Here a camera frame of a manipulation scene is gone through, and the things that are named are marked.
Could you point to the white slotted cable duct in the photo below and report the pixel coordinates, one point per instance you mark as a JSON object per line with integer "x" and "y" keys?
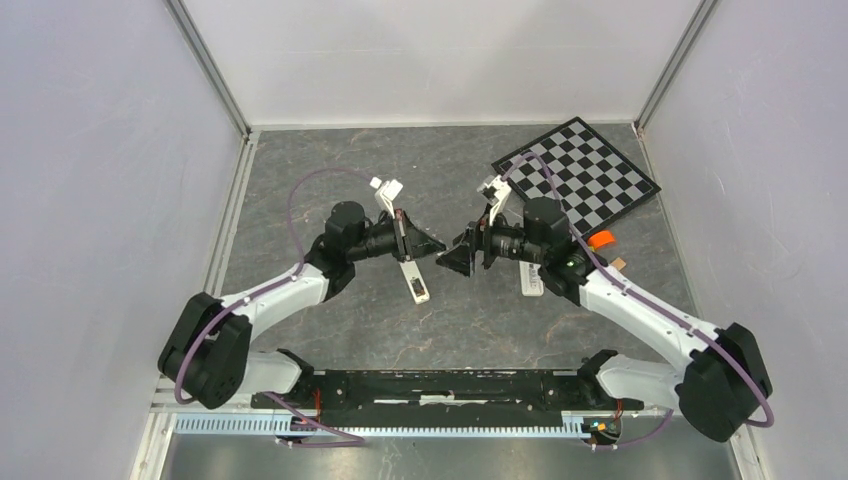
{"x": 285, "y": 425}

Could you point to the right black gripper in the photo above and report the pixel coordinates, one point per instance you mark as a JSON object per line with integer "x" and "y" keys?
{"x": 478, "y": 237}

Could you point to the white remote control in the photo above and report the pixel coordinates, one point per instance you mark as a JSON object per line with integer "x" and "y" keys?
{"x": 530, "y": 280}

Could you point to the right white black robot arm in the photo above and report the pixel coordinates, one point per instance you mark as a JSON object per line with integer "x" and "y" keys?
{"x": 715, "y": 377}

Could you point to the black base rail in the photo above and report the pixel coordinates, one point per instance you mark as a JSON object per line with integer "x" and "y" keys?
{"x": 449, "y": 398}

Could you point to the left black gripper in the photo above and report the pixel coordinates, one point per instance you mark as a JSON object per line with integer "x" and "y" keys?
{"x": 410, "y": 242}

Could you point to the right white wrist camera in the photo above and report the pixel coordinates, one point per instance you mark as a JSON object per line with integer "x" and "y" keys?
{"x": 496, "y": 191}

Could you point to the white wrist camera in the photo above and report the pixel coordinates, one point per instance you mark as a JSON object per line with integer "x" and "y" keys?
{"x": 386, "y": 192}
{"x": 496, "y": 191}

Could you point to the black white checkerboard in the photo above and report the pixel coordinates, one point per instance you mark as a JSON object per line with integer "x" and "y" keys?
{"x": 597, "y": 183}

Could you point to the orange curved block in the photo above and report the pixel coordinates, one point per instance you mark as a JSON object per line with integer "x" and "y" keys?
{"x": 601, "y": 239}

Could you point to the small white remote with buttons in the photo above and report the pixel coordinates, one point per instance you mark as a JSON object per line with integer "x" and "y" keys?
{"x": 415, "y": 282}

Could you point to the tan wooden block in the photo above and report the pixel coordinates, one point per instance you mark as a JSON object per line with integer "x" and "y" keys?
{"x": 619, "y": 263}

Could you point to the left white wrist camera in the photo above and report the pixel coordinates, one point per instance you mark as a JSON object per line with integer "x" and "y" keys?
{"x": 386, "y": 192}

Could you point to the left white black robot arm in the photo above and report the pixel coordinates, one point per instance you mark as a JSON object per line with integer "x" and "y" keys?
{"x": 208, "y": 355}

